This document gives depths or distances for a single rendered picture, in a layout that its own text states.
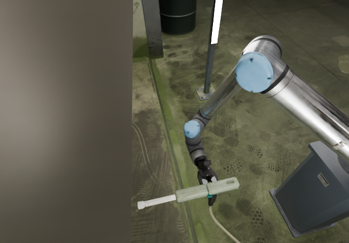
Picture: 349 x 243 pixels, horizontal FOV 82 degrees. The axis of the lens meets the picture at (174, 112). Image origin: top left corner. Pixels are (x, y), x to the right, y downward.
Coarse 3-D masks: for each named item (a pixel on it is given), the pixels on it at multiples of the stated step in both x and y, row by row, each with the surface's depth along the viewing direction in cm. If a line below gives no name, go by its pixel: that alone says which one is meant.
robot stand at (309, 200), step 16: (320, 144) 97; (304, 160) 109; (320, 160) 93; (336, 160) 92; (304, 176) 108; (320, 176) 96; (336, 176) 87; (272, 192) 143; (288, 192) 124; (304, 192) 110; (320, 192) 99; (336, 192) 90; (288, 208) 128; (304, 208) 113; (320, 208) 101; (336, 208) 93; (288, 224) 130; (304, 224) 117; (320, 224) 111; (336, 224) 129
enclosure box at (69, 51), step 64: (0, 0) 6; (64, 0) 7; (128, 0) 7; (0, 64) 8; (64, 64) 8; (128, 64) 9; (0, 128) 10; (64, 128) 11; (128, 128) 12; (0, 192) 14; (64, 192) 16; (128, 192) 19
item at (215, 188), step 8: (208, 184) 95; (216, 184) 95; (224, 184) 94; (232, 184) 94; (176, 192) 93; (184, 192) 93; (192, 192) 92; (200, 192) 92; (208, 192) 94; (216, 192) 94; (152, 200) 91; (160, 200) 91; (168, 200) 92; (176, 200) 94; (184, 200) 92; (208, 200) 107
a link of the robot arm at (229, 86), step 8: (232, 72) 86; (224, 80) 92; (232, 80) 86; (224, 88) 92; (232, 88) 89; (240, 88) 89; (216, 96) 98; (224, 96) 94; (232, 96) 94; (208, 104) 105; (216, 104) 101; (224, 104) 101; (200, 112) 113; (208, 112) 108; (216, 112) 108; (200, 120) 113; (208, 120) 116
